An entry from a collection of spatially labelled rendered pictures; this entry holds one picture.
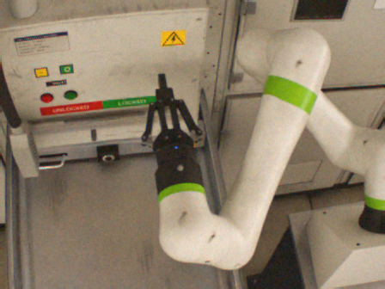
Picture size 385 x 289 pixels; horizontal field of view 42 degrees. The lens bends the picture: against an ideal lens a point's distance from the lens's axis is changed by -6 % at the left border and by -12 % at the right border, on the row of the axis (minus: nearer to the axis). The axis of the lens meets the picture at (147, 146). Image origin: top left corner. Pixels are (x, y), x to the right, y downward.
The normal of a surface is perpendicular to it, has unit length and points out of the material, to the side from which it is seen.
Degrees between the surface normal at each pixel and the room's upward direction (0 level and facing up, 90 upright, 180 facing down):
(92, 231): 0
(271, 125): 37
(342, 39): 90
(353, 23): 90
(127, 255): 0
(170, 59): 90
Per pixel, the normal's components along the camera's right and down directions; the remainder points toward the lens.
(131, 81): 0.11, 0.84
